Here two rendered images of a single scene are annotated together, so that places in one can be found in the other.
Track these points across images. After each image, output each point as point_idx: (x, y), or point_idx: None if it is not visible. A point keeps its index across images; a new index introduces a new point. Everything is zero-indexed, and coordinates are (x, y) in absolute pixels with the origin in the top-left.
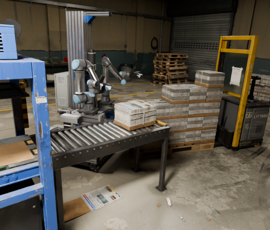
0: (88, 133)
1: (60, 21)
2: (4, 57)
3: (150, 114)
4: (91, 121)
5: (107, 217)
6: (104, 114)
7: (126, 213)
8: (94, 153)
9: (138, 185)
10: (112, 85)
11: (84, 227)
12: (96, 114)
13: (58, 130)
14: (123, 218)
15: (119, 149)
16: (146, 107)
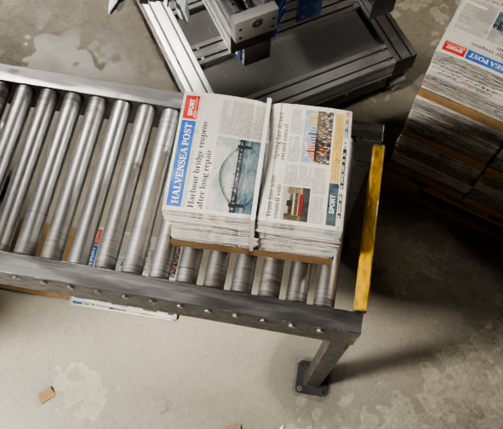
0: (48, 146)
1: None
2: None
3: (294, 240)
4: (218, 13)
5: (80, 354)
6: (273, 13)
7: (129, 381)
8: None
9: None
10: (181, 14)
11: (11, 339)
12: (232, 4)
13: None
14: (107, 390)
15: (82, 295)
16: (267, 221)
